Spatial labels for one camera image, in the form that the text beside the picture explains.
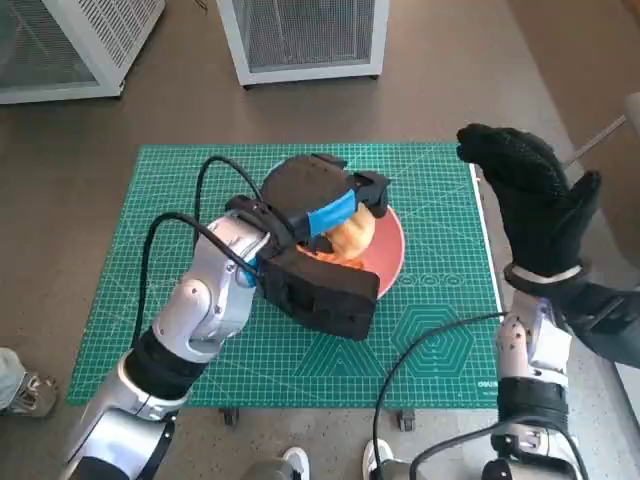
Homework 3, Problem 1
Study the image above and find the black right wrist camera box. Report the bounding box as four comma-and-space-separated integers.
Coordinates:
549, 279, 640, 366

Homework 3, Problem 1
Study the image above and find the person's shoe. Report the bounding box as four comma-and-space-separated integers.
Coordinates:
0, 372, 59, 417

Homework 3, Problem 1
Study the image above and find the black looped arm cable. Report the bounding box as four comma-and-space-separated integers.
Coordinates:
194, 156, 281, 241
409, 416, 584, 480

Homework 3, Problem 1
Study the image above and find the long black cable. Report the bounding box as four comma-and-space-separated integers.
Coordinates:
372, 311, 509, 480

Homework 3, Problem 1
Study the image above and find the white shoe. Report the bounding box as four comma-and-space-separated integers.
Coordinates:
362, 438, 394, 480
282, 446, 311, 480

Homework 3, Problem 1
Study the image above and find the person's leg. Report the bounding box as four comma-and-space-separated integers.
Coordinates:
0, 347, 29, 411

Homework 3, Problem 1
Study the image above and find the pink bowl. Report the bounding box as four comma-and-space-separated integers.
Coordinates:
295, 204, 406, 302

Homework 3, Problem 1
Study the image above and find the round toy bread bun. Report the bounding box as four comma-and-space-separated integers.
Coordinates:
327, 207, 376, 261

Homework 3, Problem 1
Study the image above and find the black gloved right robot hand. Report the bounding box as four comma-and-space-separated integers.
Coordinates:
455, 123, 602, 277

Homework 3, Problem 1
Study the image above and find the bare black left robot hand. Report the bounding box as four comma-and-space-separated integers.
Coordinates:
262, 154, 391, 242

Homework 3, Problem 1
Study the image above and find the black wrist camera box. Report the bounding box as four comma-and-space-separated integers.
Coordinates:
549, 279, 640, 366
259, 247, 381, 342

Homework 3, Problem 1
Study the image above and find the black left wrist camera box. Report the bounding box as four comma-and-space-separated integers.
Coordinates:
259, 247, 381, 342

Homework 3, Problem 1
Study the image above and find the green cutting mat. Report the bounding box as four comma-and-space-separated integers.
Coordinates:
66, 143, 504, 410

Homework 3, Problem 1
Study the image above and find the white slatted mesh cabinet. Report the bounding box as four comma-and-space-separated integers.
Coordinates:
0, 0, 166, 105

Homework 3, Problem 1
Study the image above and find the white panel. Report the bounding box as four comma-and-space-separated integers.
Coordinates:
614, 359, 640, 401

